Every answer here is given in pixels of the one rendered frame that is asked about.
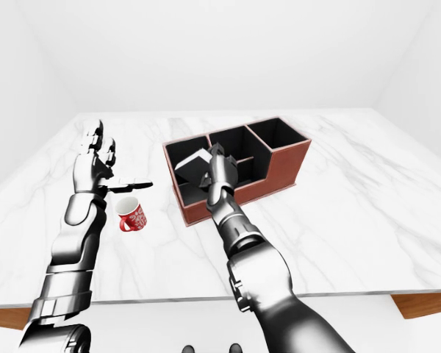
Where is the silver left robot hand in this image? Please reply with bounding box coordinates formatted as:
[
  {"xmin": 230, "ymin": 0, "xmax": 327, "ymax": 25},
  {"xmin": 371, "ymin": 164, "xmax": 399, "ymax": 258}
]
[{"xmin": 72, "ymin": 119, "xmax": 154, "ymax": 196}]

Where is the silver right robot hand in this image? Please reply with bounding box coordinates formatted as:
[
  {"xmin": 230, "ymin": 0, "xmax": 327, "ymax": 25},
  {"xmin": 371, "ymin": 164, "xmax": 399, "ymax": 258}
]
[{"xmin": 198, "ymin": 142, "xmax": 240, "ymax": 192}]

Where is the red-brown desk caddy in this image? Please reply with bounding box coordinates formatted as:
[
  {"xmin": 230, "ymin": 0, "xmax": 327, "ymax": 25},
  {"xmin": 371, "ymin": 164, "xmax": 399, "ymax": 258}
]
[{"xmin": 162, "ymin": 116, "xmax": 312, "ymax": 228}]

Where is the red patterned mug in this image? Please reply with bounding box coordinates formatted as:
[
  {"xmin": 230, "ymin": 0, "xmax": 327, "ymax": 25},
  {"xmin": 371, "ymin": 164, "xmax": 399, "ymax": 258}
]
[{"xmin": 115, "ymin": 196, "xmax": 148, "ymax": 233}]

